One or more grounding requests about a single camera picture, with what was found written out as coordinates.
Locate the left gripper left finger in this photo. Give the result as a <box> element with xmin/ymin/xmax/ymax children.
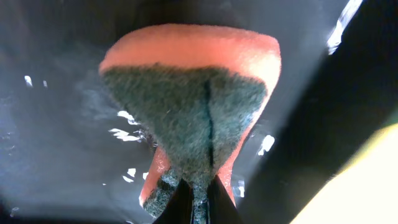
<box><xmin>153</xmin><ymin>179</ymin><xmax>194</xmax><ymax>224</ymax></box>

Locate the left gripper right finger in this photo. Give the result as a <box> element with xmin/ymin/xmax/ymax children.
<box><xmin>207</xmin><ymin>175</ymin><xmax>243</xmax><ymax>224</ymax></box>

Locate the yellow-rimmed plate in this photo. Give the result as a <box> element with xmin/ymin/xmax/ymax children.
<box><xmin>292</xmin><ymin>124</ymin><xmax>397</xmax><ymax>224</ymax></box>

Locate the black plastic tray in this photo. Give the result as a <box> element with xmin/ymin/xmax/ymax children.
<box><xmin>1</xmin><ymin>0</ymin><xmax>397</xmax><ymax>223</ymax></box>

